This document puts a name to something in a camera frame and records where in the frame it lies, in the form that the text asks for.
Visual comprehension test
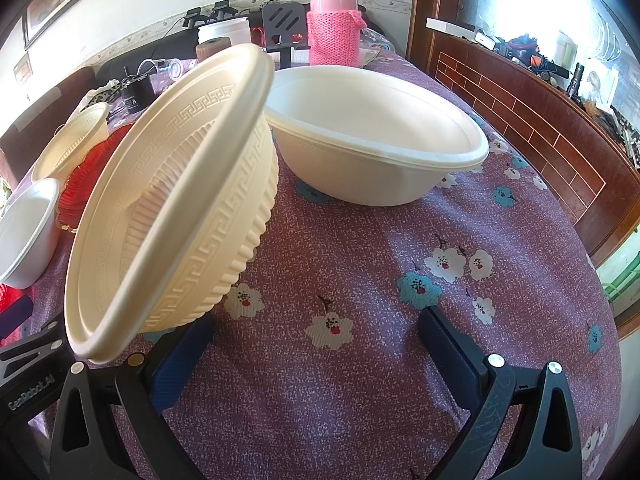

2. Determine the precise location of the small white foam bowl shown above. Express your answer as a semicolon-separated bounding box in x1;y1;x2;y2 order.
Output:
0;178;60;289

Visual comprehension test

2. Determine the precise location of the black cylindrical motor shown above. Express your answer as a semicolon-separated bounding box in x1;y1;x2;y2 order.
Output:
120;75;156;113

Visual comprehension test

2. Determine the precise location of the black sofa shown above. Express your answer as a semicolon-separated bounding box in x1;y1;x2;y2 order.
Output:
96;29;198;84

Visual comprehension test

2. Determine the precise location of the cream patterned bowl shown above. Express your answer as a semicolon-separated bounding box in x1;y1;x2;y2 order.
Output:
32;102;110;184
64;44;279;364

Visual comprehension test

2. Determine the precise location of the brown armchair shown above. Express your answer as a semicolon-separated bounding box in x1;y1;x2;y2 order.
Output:
1;66;96;180

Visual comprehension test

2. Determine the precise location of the large white foam bowl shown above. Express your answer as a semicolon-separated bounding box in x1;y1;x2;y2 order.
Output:
265;65;489;207

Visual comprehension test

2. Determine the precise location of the red scalloped plate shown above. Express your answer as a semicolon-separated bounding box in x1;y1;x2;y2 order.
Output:
56;122;134;232

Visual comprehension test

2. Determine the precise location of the purple floral tablecloth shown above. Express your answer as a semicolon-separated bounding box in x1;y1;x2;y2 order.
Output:
19;41;624;480

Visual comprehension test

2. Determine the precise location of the leopard print cloth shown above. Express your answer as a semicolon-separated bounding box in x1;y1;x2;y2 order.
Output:
73;79;120;115

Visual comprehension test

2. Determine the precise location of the clear plastic cup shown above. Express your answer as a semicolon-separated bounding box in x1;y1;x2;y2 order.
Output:
137;58;184;80

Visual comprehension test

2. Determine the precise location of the white plastic jar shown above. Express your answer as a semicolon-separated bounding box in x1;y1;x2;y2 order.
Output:
198;16;252;46

